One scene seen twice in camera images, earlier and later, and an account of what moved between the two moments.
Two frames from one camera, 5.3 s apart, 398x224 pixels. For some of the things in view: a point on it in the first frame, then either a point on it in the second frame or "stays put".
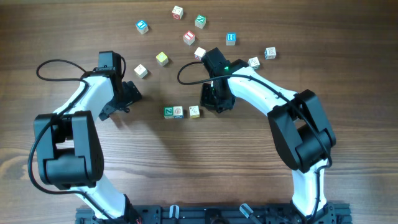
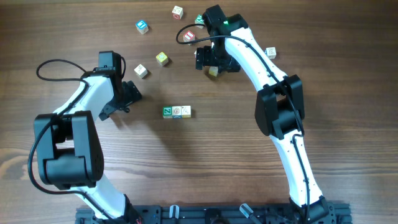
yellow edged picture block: [194, 112] → [185, 111]
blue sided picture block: [178, 112] stays put
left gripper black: [132, 95] stays put
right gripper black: [206, 101] → [203, 59]
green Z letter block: [168, 112] stays put
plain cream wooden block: [140, 71] stays put
